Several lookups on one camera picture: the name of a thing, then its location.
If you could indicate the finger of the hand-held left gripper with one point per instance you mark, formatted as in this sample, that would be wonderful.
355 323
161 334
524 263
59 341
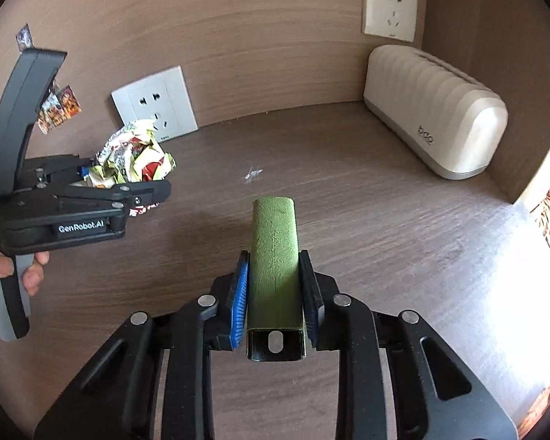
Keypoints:
142 191
85 172

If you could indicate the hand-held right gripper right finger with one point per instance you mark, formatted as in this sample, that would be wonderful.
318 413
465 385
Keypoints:
309 293

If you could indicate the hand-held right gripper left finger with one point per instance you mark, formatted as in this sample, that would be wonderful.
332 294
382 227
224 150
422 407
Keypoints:
240 298

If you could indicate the yellow white wrapper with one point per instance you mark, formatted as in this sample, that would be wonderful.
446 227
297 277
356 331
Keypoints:
133 151

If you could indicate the green cardboard box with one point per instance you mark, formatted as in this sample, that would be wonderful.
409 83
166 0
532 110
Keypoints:
275 247

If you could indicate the person's left hand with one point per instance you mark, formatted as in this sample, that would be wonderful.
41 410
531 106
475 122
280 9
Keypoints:
32 275

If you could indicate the cluster of picture stickers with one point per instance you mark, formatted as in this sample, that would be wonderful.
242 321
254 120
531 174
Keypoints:
62 107

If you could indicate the small white paper scrap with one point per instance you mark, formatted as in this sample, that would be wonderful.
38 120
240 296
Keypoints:
253 173

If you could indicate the beige ribbed desktop device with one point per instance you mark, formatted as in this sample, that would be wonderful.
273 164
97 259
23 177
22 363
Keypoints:
435 105

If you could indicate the white wall outlet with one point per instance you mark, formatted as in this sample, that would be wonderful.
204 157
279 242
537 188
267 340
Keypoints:
389 7
165 101

